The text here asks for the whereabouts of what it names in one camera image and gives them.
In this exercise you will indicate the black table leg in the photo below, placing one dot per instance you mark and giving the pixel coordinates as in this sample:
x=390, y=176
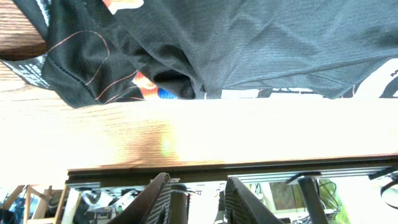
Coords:
x=312, y=201

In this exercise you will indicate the wooden chair frame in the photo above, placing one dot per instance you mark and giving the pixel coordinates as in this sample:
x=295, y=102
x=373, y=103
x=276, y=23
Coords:
x=27, y=204

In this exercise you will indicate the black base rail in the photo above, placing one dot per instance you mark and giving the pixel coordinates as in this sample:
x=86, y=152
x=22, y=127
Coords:
x=247, y=172

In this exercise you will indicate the black orange patterned jersey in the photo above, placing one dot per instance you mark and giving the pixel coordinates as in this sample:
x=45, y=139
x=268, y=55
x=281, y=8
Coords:
x=100, y=52

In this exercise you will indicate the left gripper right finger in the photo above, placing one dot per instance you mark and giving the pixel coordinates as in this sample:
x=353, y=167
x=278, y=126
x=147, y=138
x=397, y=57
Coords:
x=243, y=207

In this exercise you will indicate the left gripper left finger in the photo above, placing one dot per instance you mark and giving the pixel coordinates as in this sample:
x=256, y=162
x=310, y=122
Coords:
x=151, y=206

